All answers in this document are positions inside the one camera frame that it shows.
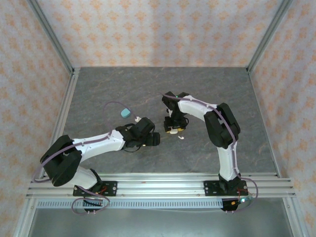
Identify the grey metal lower panel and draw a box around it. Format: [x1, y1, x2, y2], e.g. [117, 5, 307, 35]
[29, 207, 293, 237]

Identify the grey slotted cable duct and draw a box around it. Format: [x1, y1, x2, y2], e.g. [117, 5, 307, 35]
[37, 199, 224, 209]

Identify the aluminium side rail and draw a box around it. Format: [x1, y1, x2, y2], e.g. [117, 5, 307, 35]
[246, 70, 283, 177]
[31, 68, 81, 183]

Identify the aluminium frame post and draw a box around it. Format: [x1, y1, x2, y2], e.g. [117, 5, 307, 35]
[26, 0, 76, 76]
[246, 0, 295, 75]

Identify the small base wiring board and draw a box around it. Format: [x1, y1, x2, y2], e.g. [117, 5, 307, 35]
[231, 189, 255, 207]
[82, 189, 111, 208]

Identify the aluminium front mounting rail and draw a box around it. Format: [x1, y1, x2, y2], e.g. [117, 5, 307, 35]
[26, 172, 296, 198]

